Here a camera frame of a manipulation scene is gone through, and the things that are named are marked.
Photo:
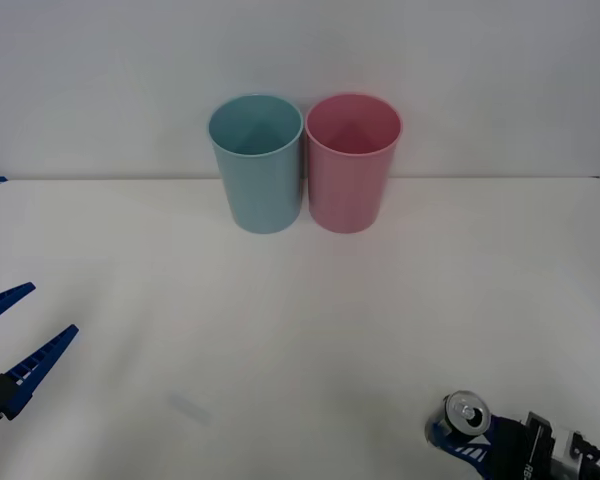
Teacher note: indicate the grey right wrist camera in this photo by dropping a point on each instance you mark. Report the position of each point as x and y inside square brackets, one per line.
[565, 447]

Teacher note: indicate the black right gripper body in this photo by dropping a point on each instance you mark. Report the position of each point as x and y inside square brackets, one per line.
[517, 450]

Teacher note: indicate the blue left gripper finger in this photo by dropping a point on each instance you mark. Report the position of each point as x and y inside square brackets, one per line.
[2, 301]
[35, 367]

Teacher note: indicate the pale blue plastic bin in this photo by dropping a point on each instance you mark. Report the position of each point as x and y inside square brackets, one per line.
[260, 185]

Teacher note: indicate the pink plastic bin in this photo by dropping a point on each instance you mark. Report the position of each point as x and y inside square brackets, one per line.
[347, 190]

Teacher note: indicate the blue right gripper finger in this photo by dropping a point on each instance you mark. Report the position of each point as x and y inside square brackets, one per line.
[472, 445]
[491, 423]

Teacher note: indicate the silver drink can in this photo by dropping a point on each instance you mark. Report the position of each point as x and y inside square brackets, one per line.
[462, 412]

